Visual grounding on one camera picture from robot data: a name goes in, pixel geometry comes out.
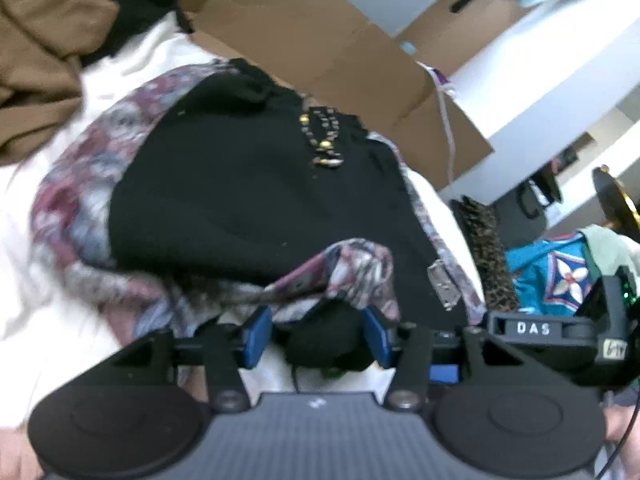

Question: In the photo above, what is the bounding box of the brown garment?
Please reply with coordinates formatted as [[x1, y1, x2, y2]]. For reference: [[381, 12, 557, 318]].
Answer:
[[0, 0, 121, 168]]

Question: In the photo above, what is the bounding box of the round black gold-rimmed table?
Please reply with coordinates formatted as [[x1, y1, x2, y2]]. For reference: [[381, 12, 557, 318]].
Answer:
[[592, 165, 640, 246]]

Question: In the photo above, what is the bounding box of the black bag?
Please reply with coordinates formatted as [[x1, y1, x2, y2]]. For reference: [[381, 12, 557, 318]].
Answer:
[[515, 157, 566, 218]]

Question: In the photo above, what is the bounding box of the cardboard box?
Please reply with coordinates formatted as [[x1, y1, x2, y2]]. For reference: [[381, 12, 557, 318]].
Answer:
[[400, 0, 531, 76]]

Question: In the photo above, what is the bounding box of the light green cloth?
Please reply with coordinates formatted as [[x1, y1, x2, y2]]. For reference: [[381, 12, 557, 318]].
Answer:
[[580, 225, 640, 286]]

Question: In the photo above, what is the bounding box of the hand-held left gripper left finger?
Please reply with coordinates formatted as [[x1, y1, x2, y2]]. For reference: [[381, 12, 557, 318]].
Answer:
[[107, 305, 273, 411]]

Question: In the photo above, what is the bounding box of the leopard print cloth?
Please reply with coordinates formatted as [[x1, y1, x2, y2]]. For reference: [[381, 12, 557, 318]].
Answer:
[[450, 195, 516, 313]]

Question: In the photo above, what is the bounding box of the large cardboard sheet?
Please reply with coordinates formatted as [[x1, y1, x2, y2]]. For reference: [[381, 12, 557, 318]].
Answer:
[[170, 0, 496, 196]]

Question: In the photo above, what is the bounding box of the black garment with floral lining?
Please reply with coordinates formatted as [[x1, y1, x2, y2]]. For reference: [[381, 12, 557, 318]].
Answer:
[[30, 57, 488, 376]]

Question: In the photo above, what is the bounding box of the black cloth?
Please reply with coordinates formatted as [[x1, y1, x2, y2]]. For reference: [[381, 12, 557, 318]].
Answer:
[[15, 0, 186, 68]]

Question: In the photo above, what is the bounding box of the white bear printed blanket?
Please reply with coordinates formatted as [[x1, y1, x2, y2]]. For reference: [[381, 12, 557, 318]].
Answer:
[[0, 20, 486, 431]]

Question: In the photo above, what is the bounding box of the white cable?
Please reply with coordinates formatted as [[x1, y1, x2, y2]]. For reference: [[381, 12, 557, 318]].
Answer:
[[417, 60, 458, 186]]

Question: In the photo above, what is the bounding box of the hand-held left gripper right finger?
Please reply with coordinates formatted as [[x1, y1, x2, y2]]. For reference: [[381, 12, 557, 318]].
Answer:
[[362, 306, 526, 411]]

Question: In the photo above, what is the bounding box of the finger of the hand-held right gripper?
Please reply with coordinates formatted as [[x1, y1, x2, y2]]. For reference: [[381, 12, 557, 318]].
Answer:
[[427, 362, 463, 386]]

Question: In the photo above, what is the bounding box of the teal printed cloth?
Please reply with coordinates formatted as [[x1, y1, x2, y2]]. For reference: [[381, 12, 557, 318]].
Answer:
[[505, 237, 608, 318]]

